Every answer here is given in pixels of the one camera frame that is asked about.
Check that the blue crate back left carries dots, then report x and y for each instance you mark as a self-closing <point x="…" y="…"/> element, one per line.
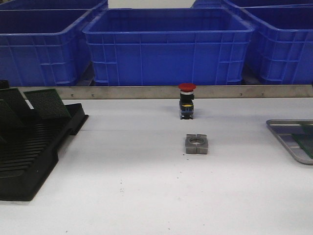
<point x="53" y="4"/>

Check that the green board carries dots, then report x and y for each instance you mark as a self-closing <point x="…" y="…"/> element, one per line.
<point x="47" y="103"/>
<point x="8" y="118"/>
<point x="307" y="128"/>
<point x="16" y="101"/>
<point x="305" y="141"/>

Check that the red emergency stop button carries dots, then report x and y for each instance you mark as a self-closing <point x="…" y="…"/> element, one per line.
<point x="186" y="100"/>

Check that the large blue crate centre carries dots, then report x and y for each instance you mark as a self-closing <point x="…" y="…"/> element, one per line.
<point x="157" y="47"/>

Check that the large blue crate left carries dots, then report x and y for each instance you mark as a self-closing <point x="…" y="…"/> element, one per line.
<point x="43" y="47"/>

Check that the grey metal clamp block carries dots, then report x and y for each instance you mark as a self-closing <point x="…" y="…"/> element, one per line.
<point x="196" y="144"/>

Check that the black slotted board rack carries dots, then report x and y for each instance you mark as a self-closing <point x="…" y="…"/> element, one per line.
<point x="28" y="155"/>

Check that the blue crate back right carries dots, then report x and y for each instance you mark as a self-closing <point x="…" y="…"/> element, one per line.
<point x="248" y="3"/>

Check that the grey metal tray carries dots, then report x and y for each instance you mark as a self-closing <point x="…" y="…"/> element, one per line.
<point x="283" y="129"/>

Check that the large blue crate right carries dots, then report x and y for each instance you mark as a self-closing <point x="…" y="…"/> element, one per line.
<point x="281" y="46"/>

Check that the large blue crate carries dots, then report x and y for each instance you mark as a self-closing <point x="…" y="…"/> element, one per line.
<point x="157" y="47"/>
<point x="43" y="47"/>
<point x="281" y="46"/>

